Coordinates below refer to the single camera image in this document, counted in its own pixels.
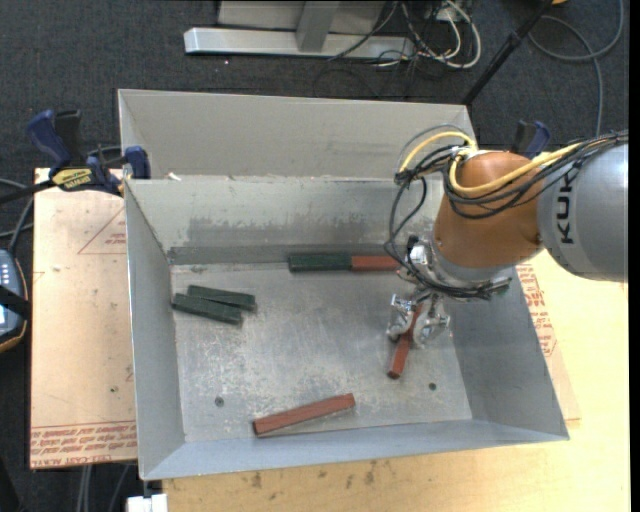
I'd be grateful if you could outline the grey metal bin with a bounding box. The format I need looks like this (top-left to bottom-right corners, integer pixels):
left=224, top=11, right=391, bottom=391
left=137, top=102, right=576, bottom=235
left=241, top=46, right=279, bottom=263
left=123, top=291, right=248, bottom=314
left=117, top=88, right=571, bottom=482

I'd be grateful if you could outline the brown cardboard board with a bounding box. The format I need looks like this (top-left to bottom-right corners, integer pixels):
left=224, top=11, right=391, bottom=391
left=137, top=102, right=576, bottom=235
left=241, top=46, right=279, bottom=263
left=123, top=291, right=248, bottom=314
left=29, top=167, right=584, bottom=471

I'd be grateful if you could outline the dark green flat block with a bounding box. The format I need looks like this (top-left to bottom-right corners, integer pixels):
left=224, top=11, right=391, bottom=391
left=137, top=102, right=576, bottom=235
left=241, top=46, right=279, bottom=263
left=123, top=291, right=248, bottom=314
left=287, top=252, right=354, bottom=274
left=186, top=284, right=258, bottom=313
left=171, top=293, right=245, bottom=326

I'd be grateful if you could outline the red-brown block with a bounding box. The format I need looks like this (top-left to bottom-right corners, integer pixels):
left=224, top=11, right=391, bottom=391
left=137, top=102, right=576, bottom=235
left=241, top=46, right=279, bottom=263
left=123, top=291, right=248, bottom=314
left=251, top=392, right=357, bottom=439
left=385, top=304, right=424, bottom=380
left=349, top=254, right=402, bottom=274

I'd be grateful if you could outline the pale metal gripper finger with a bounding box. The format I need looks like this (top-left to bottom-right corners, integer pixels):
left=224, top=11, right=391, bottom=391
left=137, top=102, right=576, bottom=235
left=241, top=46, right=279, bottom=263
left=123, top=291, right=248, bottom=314
left=416, top=297, right=452, bottom=348
left=386, top=293, right=417, bottom=343

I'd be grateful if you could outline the black cylinder on white bracket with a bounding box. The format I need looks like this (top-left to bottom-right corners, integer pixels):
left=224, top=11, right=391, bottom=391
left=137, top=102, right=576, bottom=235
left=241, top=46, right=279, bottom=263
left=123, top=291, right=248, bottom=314
left=405, top=234, right=432, bottom=267

